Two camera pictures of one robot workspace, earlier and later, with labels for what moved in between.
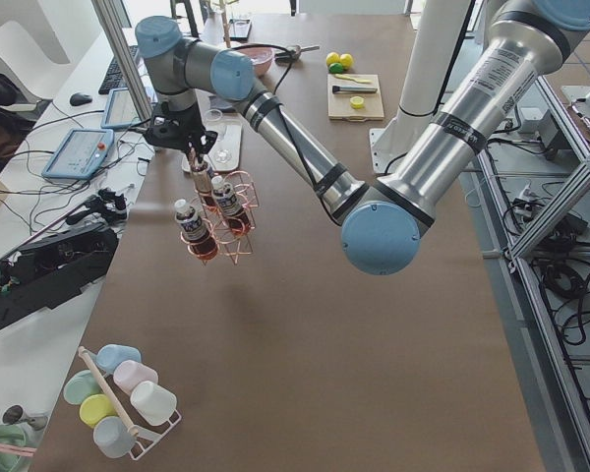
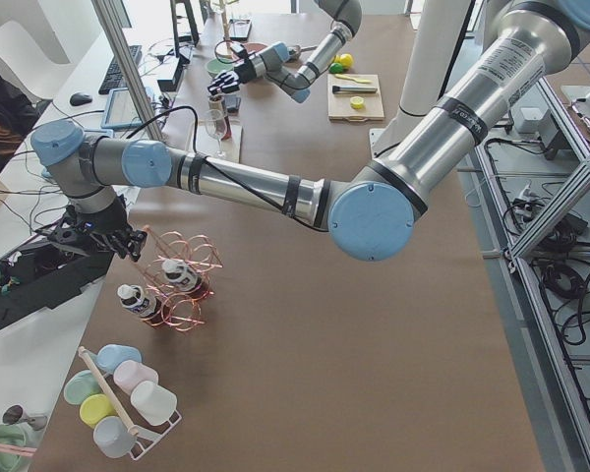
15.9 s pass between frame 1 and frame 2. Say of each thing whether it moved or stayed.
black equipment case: stayed
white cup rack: stayed
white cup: stayed
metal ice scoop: stayed
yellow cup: stayed
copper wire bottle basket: moved
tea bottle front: moved
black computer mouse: stayed
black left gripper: moved
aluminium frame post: stayed
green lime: stayed
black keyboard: stayed
